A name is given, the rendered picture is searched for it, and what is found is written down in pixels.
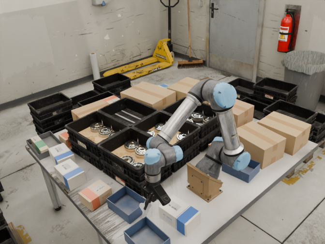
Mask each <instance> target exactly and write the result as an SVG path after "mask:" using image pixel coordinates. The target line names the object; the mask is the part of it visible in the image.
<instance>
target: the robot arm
mask: <svg viewBox="0 0 325 244"><path fill-rule="evenodd" d="M186 95H187V97H186V98H185V100H184V101H183V102H182V103H181V105H180V106H179V107H178V108H177V110H176V111H175V112H174V114H173V115H172V116H171V117H170V119H169V120H168V121H167V123H166V124H165V125H164V126H163V128H162V129H161V130H160V131H159V133H158V134H157V135H156V136H155V137H150V138H149V139H148V140H147V148H148V150H146V152H145V157H144V162H145V175H144V179H146V184H144V185H143V186H142V187H141V194H142V196H143V197H144V198H146V200H145V202H144V203H140V204H139V207H140V209H141V210H142V212H143V213H142V218H145V217H146V216H147V213H148V211H149V209H150V207H151V202H155V201H157V200H159V201H160V203H161V204H162V206H165V205H167V204H169V203H170V201H171V199H170V197H169V196H168V194H167V193H166V192H165V190H164V189H163V187H162V186H161V184H160V179H161V167H164V166H167V165H169V164H172V163H174V162H177V161H179V160H181V159H182V158H183V151H182V149H181V148H180V147H179V146H177V145H176V146H173V147H170V146H169V145H168V143H169V142H170V141H171V139H172V138H173V137H174V136H175V134H176V133H177V132H178V130H179V129H180V128H181V127H182V125H183V124H184V123H185V121H186V120H187V119H188V118H189V117H190V115H191V114H192V113H193V112H194V110H195V109H196V108H197V106H200V105H201V104H202V103H203V102H204V101H207V102H209V103H210V106H211V109H212V111H213V112H215V113H216V116H217V120H218V123H219V127H220V131H221V135H222V137H215V138H214V139H213V141H212V143H211V145H210V147H209V149H208V150H207V152H206V154H205V156H204V157H203V158H202V159H201V160H200V161H199V162H198V163H197V164H196V166H195V167H196V168H197V169H199V170H200V171H202V172H203V173H205V174H207V175H209V176H210V177H212V178H214V179H218V177H219V174H220V169H221V166H222V164H223V163H225V164H226V165H228V166H230V167H232V168H233V169H235V170H237V171H241V170H243V169H245V168H246V167H247V165H248V164H249V162H250V159H251V156H250V154H249V153H248V152H246V151H245V149H244V145H243V144H242V143H241V142H240V141H239V136H238V132H237V128H236V123H235V119H234V115H233V111H232V108H233V106H234V103H235V102H236V97H237V94H236V90H235V88H234V87H233V86H232V85H230V84H228V83H226V82H220V81H217V80H213V79H210V78H207V79H203V80H201V81H199V82H198V83H196V84H195V85H194V86H193V87H192V88H191V89H190V90H189V91H188V93H187V94H186ZM142 190H143V193H142Z"/></svg>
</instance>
